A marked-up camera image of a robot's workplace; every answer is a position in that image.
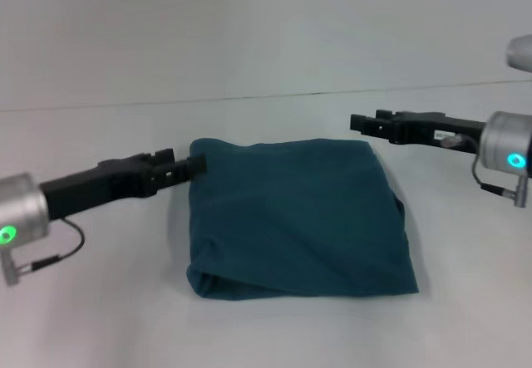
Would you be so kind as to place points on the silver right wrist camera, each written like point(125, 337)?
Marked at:
point(519, 52)

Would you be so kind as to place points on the teal blue shirt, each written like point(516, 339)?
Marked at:
point(299, 218)

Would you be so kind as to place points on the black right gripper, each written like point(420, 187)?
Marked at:
point(436, 133)

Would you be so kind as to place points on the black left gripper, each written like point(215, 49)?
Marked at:
point(95, 185)

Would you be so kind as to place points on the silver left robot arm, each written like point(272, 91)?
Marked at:
point(21, 214)

